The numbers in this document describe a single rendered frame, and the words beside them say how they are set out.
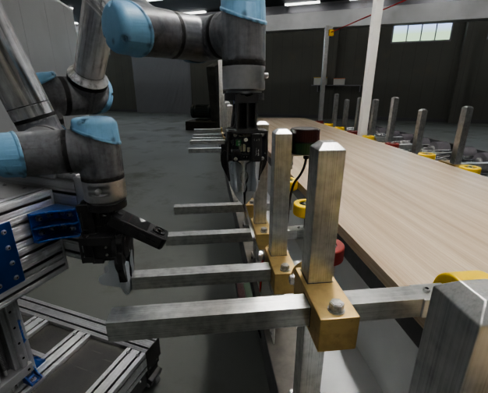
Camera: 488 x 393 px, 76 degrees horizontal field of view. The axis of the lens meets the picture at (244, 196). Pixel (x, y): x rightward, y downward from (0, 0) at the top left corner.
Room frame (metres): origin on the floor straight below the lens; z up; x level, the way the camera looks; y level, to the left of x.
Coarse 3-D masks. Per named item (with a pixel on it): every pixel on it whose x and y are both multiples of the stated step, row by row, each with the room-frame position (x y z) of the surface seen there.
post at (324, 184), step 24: (312, 144) 0.41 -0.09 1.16; (336, 144) 0.38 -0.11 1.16; (312, 168) 0.39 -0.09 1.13; (336, 168) 0.38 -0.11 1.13; (312, 192) 0.39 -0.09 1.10; (336, 192) 0.38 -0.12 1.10; (312, 216) 0.38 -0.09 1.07; (336, 216) 0.38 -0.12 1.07; (312, 240) 0.38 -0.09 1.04; (336, 240) 0.38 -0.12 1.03; (312, 264) 0.38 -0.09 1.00; (312, 360) 0.38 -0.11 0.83; (312, 384) 0.38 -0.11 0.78
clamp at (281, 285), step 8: (264, 248) 0.68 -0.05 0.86; (272, 256) 0.62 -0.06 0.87; (280, 256) 0.62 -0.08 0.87; (288, 256) 0.62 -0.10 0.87; (272, 264) 0.59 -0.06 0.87; (280, 264) 0.59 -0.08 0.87; (272, 272) 0.57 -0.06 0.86; (280, 272) 0.56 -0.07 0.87; (288, 272) 0.56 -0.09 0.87; (272, 280) 0.57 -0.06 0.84; (280, 280) 0.55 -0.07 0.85; (272, 288) 0.57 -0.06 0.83; (280, 288) 0.55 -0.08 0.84; (288, 288) 0.55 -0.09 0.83
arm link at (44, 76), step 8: (48, 72) 0.96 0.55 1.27; (40, 80) 0.92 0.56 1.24; (48, 80) 0.94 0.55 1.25; (56, 80) 0.98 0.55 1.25; (64, 80) 0.99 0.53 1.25; (48, 88) 0.94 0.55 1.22; (56, 88) 0.96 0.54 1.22; (64, 88) 0.97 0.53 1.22; (48, 96) 0.93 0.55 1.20; (56, 96) 0.95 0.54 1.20; (64, 96) 0.97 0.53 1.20; (56, 104) 0.95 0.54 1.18; (64, 104) 0.97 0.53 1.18; (56, 112) 0.95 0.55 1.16; (64, 112) 0.98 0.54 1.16
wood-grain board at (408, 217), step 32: (288, 128) 2.66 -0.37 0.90; (320, 128) 2.66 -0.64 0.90; (352, 160) 1.46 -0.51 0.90; (384, 160) 1.46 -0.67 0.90; (416, 160) 1.46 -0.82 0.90; (352, 192) 0.99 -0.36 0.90; (384, 192) 0.99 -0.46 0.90; (416, 192) 0.99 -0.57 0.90; (448, 192) 0.99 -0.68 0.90; (480, 192) 0.99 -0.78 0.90; (352, 224) 0.73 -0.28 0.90; (384, 224) 0.73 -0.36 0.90; (416, 224) 0.73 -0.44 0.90; (448, 224) 0.73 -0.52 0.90; (480, 224) 0.73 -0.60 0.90; (384, 256) 0.57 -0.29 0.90; (416, 256) 0.57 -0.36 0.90; (448, 256) 0.57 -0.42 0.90; (480, 256) 0.57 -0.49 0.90; (416, 320) 0.41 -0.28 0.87
